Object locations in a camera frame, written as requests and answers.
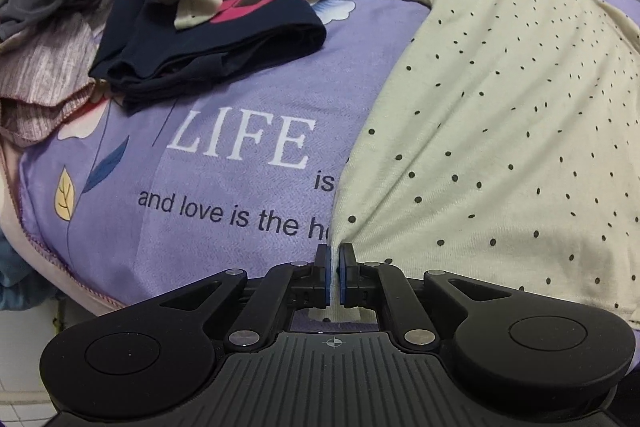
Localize navy garment with pink print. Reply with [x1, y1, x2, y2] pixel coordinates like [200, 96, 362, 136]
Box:
[89, 0, 328, 112]

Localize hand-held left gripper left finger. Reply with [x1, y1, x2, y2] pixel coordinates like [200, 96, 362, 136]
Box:
[136, 244, 332, 354]

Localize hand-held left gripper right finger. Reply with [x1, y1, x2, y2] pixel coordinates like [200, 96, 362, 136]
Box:
[339, 243, 507, 354]

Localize cream polka dot shirt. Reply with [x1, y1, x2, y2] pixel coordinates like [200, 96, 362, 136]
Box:
[136, 0, 640, 327]

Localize dark blue cloth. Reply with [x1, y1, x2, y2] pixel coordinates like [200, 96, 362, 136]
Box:
[0, 234, 58, 312]

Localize purple floral printed bed sheet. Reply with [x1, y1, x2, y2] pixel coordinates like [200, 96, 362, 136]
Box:
[0, 0, 640, 333]

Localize mauve striped garment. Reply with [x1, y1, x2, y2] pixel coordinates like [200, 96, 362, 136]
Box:
[0, 4, 110, 148]

